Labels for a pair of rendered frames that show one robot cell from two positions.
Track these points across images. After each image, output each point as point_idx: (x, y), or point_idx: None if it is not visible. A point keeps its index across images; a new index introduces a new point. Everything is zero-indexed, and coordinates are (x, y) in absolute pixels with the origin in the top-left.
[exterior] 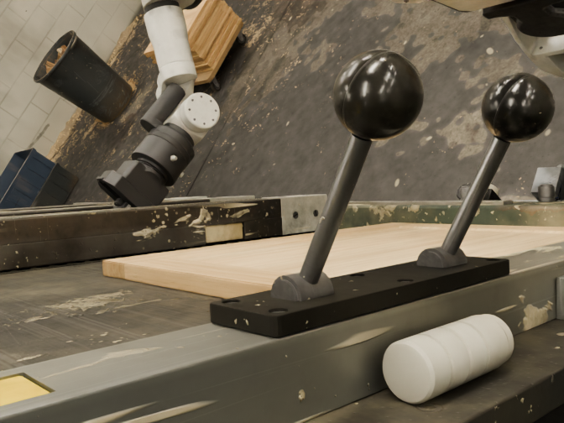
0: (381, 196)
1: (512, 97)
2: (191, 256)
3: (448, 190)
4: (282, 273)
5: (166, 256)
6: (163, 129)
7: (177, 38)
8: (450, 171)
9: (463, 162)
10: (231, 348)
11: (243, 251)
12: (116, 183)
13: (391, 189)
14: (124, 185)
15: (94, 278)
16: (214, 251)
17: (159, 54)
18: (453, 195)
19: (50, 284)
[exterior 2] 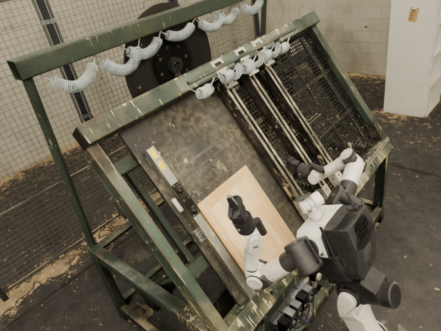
0: (429, 280)
1: (191, 208)
2: (247, 182)
3: (420, 310)
4: (222, 196)
5: (247, 176)
6: (306, 169)
7: (334, 167)
8: (434, 314)
9: (438, 321)
10: (169, 182)
11: (252, 193)
12: (287, 161)
13: (432, 286)
14: (288, 163)
15: (241, 164)
16: (251, 186)
17: (330, 163)
18: (416, 312)
19: (237, 157)
